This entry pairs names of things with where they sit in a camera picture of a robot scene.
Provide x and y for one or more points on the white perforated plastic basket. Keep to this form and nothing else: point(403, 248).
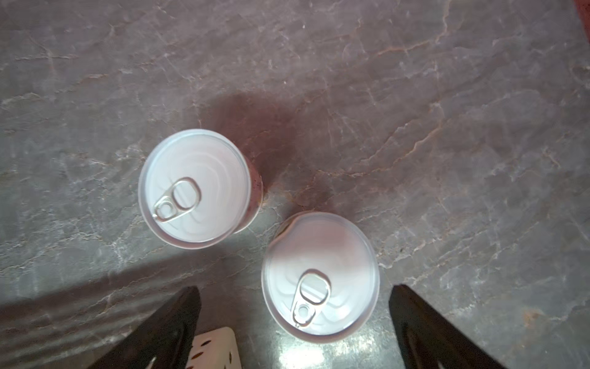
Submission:
point(215, 349)

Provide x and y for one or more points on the small pink can back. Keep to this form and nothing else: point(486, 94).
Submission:
point(196, 188)

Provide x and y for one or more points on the small green can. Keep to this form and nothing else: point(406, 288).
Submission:
point(320, 278)

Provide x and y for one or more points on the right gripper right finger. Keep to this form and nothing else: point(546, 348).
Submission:
point(427, 340)

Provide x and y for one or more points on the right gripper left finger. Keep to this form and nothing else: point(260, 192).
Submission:
point(164, 340)

